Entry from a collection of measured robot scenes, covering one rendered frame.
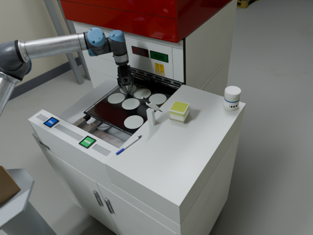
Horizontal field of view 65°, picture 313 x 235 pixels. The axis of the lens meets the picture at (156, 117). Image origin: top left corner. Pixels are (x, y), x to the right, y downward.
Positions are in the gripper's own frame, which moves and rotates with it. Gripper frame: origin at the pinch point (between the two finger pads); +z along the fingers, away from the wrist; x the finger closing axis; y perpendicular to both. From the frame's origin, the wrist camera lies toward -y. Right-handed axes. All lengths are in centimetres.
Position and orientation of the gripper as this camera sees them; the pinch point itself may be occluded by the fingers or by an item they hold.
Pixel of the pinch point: (127, 93)
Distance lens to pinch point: 144.8
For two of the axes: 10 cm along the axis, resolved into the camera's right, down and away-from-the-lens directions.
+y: -1.1, -6.6, 7.5
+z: 0.9, 7.4, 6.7
